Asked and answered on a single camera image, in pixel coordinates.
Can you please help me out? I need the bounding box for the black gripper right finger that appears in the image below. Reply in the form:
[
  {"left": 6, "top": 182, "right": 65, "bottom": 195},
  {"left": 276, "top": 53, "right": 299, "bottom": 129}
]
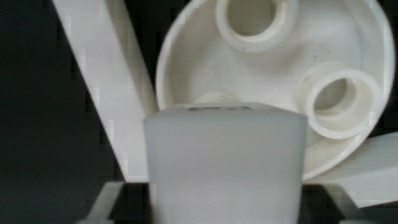
[{"left": 324, "top": 183, "right": 375, "bottom": 224}]

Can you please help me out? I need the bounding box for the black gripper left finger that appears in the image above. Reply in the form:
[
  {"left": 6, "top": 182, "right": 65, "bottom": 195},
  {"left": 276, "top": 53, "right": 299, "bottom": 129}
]
[{"left": 75, "top": 182, "right": 125, "bottom": 224}]

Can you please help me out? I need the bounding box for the white stool leg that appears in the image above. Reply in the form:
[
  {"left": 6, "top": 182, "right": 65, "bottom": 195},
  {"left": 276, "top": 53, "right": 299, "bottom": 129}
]
[{"left": 144, "top": 103, "right": 308, "bottom": 224}]

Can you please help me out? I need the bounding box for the white round stool seat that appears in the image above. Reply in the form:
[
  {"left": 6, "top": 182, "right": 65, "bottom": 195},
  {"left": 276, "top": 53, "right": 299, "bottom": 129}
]
[{"left": 157, "top": 0, "right": 395, "bottom": 179}]

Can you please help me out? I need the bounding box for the white right border rail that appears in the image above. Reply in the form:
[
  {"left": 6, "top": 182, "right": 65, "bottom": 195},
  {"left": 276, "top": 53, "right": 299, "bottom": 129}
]
[{"left": 308, "top": 132, "right": 398, "bottom": 207}]

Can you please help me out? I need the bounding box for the white border rail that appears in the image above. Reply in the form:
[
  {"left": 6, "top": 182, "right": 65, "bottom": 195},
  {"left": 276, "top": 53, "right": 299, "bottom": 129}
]
[
  {"left": 308, "top": 132, "right": 398, "bottom": 207},
  {"left": 52, "top": 0, "right": 157, "bottom": 183}
]

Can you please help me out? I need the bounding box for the white front border rail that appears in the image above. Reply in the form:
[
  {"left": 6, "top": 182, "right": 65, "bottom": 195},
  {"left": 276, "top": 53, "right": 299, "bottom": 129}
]
[{"left": 52, "top": 0, "right": 157, "bottom": 183}]

